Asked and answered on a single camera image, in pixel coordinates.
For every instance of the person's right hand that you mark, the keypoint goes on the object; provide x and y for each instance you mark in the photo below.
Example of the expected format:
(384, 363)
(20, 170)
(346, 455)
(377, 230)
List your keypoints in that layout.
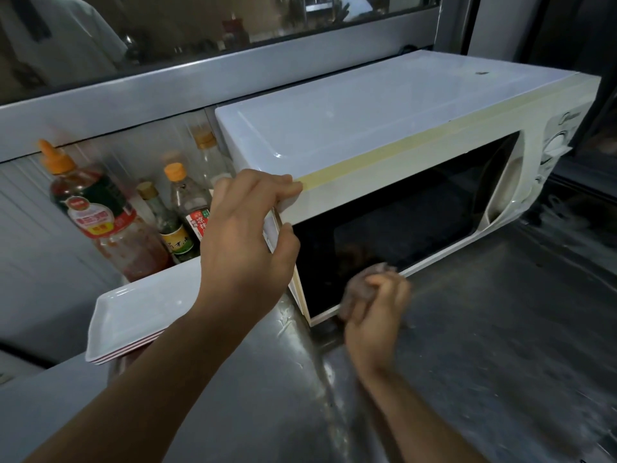
(376, 327)

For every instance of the person's left hand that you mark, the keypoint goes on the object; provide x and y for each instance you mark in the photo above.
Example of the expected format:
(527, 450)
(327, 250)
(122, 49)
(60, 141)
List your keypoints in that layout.
(241, 260)

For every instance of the brown cloth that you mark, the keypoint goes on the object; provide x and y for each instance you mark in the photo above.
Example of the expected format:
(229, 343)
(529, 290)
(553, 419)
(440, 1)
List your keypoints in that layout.
(359, 289)

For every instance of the dark sauce bottle orange cap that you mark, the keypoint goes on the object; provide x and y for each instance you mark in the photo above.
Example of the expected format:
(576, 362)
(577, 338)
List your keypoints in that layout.
(190, 202)

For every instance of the small glass bottle tan cap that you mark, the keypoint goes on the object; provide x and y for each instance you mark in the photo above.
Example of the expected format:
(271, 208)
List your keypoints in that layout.
(168, 226)

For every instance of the clear bottle green label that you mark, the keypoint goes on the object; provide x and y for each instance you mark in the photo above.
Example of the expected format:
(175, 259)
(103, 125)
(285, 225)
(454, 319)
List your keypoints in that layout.
(209, 159)

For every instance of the white rectangular plate red underside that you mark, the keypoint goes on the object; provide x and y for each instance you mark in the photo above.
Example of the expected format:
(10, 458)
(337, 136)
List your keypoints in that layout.
(144, 308)

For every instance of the large ketchup bottle orange cap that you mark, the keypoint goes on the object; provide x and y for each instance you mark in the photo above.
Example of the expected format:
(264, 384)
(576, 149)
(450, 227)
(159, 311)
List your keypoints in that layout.
(96, 212)

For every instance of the white plate orange print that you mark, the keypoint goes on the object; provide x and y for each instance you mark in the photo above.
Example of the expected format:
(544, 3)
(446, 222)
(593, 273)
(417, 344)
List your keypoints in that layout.
(120, 354)

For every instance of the plain white rectangular plate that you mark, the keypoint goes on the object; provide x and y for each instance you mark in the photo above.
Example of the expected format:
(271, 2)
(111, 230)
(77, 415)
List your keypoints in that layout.
(115, 360)

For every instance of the white microwave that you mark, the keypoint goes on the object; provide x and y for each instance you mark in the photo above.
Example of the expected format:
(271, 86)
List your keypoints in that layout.
(361, 106)

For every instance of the person's right forearm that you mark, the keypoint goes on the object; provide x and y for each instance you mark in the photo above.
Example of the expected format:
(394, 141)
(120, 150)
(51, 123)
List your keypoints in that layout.
(424, 429)

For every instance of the person's left forearm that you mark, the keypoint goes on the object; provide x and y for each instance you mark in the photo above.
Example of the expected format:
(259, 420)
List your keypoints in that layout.
(144, 395)

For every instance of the stainless steel table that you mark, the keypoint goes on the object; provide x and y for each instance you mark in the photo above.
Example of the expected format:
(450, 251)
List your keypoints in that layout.
(482, 332)

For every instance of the dark red bottle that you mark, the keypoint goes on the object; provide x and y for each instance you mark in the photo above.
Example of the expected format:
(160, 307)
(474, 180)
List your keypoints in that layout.
(235, 33)

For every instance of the low grey cabinet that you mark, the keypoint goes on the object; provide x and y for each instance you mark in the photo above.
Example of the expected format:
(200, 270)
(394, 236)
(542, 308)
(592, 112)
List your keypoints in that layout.
(48, 409)

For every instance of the glass window aluminium frame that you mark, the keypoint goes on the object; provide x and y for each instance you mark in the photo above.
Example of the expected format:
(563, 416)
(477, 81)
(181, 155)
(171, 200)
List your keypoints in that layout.
(193, 86)

